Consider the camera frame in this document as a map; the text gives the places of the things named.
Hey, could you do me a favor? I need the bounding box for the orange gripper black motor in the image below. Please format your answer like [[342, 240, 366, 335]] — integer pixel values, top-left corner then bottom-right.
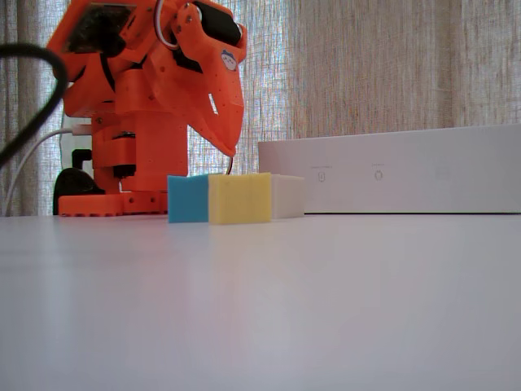
[[154, 2, 248, 155]]

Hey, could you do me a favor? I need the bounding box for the yellow foam cuboid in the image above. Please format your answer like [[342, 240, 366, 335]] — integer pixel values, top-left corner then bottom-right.
[[208, 172, 273, 226]]

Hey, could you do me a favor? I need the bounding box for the blue foam cuboid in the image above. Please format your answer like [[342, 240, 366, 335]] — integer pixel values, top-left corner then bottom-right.
[[167, 174, 211, 224]]

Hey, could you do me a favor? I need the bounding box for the white foam cuboid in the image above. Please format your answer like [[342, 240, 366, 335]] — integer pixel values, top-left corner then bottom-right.
[[269, 174, 306, 220]]

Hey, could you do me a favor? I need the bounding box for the white cardboard box bin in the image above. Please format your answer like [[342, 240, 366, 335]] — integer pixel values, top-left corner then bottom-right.
[[257, 124, 521, 215]]

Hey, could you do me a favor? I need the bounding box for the beige woven curtain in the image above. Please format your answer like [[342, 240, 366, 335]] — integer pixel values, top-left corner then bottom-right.
[[0, 0, 521, 217]]

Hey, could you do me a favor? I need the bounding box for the black table clamp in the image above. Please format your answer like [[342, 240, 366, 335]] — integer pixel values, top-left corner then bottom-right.
[[52, 148, 106, 216]]

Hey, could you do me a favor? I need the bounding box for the white looped servo wire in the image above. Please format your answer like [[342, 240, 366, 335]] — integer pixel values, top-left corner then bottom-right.
[[155, 0, 183, 52]]

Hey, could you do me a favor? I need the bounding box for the thick black cable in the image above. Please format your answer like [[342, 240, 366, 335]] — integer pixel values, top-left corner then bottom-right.
[[0, 43, 69, 168]]

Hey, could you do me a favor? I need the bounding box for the white usb cable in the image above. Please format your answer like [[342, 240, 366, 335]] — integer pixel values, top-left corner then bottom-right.
[[3, 125, 93, 217]]

